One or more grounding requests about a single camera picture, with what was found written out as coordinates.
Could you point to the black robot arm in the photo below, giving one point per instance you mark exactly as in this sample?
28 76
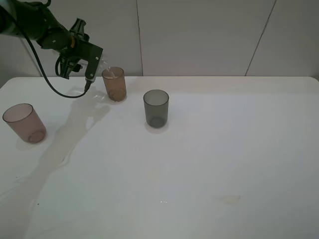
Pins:
34 21

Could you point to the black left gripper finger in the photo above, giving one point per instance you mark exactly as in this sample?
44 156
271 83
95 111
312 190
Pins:
64 67

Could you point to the grey translucent cup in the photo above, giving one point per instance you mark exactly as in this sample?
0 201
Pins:
156 107

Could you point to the pink translucent cup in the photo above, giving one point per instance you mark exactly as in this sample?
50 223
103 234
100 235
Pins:
25 122

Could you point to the clear plastic water bottle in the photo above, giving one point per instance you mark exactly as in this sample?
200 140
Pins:
103 63

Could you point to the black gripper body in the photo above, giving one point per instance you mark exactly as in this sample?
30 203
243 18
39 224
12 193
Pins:
67 43

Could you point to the amber translucent cup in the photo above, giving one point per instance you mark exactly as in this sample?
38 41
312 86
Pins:
114 81

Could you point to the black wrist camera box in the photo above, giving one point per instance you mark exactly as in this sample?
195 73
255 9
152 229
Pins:
92 54

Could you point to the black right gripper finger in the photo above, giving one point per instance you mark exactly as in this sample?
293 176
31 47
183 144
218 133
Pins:
77 30

